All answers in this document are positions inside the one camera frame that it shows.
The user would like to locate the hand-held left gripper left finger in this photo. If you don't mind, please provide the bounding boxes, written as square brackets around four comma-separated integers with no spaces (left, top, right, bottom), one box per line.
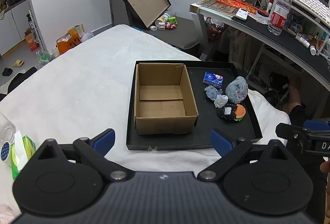
[30,128,134,183]

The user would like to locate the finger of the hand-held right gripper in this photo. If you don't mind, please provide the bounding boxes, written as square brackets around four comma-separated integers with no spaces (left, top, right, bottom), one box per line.
[275,120,330,147]

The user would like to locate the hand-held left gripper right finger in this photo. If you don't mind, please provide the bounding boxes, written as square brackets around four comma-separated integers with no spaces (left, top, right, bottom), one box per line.
[197,129,290,183]

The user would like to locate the black shallow tray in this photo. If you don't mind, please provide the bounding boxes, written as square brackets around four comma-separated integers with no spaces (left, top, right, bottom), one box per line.
[125,60,263,151]

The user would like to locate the black pouch with white patch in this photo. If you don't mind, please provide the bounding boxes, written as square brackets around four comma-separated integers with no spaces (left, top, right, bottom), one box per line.
[217,103,239,121]

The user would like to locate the small burger plush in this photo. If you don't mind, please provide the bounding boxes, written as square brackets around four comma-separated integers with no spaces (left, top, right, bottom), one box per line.
[234,104,246,122]

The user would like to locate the white roll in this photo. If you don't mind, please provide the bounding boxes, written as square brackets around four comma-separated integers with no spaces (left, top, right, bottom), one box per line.
[214,95,229,108]

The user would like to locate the small grey-blue fabric toy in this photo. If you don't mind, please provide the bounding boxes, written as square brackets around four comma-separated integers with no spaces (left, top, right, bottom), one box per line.
[204,85,224,99]

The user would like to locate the grey plush toy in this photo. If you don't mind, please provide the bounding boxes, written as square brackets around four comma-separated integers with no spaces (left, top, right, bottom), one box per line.
[225,76,249,104]

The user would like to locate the brown cardboard box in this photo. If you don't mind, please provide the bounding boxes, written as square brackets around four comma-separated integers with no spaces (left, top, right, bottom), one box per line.
[134,63,199,135]

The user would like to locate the blue tissue packet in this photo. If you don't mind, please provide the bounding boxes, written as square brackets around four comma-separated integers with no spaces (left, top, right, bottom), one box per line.
[202,71,225,89]

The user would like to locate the person's leg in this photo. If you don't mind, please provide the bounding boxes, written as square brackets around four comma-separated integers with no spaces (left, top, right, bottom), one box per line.
[286,76,310,121]

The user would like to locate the green tissue pack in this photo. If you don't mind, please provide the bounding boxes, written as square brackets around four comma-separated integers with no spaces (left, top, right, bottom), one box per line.
[10,131,36,180]

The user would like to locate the white hanging bags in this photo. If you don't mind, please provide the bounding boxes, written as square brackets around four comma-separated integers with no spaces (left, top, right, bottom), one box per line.
[227,28,258,70]

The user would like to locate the clear plastic bottle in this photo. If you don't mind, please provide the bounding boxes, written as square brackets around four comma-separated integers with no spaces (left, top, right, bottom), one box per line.
[0,111,16,147]

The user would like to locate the green plastic bags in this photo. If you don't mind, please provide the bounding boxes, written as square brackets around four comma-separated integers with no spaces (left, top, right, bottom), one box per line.
[37,50,58,68]

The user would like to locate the orange shopping bag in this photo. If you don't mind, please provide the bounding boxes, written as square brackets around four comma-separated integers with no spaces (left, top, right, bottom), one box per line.
[56,33,81,55]

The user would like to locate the black clothing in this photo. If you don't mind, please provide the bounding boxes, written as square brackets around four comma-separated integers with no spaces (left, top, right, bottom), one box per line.
[8,67,39,93]

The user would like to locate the red basket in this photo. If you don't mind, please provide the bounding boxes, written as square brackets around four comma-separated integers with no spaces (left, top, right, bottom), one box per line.
[206,21,227,42]

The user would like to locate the dark curved desk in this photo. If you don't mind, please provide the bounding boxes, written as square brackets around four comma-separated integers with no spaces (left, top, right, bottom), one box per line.
[189,0,330,101]

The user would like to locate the yellow package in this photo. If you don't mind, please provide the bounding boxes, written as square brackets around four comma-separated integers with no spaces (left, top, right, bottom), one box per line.
[67,24,85,36]

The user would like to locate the clear water bottle red label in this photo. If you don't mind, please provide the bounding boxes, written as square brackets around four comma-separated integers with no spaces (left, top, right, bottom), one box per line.
[268,0,292,36]

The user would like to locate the white papers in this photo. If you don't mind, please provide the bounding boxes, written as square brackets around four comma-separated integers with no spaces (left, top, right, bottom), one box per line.
[247,11,271,25]

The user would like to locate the orange carton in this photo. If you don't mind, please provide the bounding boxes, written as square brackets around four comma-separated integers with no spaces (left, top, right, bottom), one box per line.
[24,29,39,52]

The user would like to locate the instant noodle cup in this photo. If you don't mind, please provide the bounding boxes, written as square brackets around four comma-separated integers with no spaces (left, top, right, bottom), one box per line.
[155,11,172,27]

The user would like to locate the brown patterned board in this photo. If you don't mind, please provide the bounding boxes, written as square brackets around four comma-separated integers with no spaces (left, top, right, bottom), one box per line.
[197,0,239,17]

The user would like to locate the white cabinet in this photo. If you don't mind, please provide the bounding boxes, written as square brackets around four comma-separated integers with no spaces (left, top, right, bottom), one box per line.
[0,0,48,57]

